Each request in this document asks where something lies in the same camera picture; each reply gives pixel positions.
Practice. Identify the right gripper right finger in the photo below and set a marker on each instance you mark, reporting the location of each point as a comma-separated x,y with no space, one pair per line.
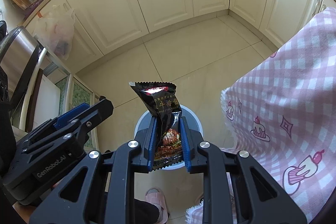
190,139

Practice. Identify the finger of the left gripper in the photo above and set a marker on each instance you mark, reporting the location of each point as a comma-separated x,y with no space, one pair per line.
89,117
67,117

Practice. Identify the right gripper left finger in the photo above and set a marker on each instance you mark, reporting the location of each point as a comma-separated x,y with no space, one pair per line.
145,134

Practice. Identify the light blue trash bin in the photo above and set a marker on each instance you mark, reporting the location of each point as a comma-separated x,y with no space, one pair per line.
192,121

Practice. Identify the black sauce packet wrapper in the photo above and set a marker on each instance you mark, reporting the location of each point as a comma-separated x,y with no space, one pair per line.
160,100

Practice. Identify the pink slipper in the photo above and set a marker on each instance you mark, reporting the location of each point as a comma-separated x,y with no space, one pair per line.
157,198

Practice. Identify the stainless steel rice cooker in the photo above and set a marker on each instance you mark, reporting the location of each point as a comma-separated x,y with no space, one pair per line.
19,55

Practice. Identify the white plastic bag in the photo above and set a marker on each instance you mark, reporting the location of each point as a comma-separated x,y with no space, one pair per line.
56,30

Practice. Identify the pink checkered tablecloth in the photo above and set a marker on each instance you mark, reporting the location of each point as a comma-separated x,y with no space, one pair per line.
282,115

